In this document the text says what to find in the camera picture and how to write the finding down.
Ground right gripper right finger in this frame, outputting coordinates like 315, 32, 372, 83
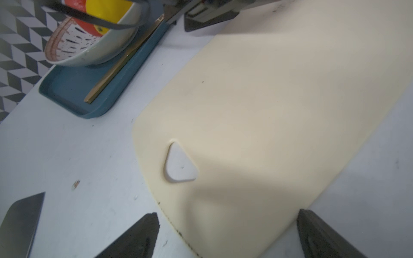
296, 209, 366, 258

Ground teal tray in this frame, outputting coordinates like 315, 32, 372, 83
38, 22, 169, 119

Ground red tomato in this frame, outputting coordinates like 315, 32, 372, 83
61, 0, 104, 38

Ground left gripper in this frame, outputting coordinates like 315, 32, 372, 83
162, 0, 277, 32

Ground patterned white bowl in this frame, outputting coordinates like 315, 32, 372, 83
44, 1, 150, 67

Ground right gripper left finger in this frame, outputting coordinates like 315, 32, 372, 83
96, 212, 160, 258

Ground cream cutting board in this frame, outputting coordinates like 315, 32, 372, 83
132, 1, 413, 258

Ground yellow lemon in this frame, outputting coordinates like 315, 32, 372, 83
76, 0, 132, 37

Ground black cleaver knife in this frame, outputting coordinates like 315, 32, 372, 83
1, 192, 45, 258

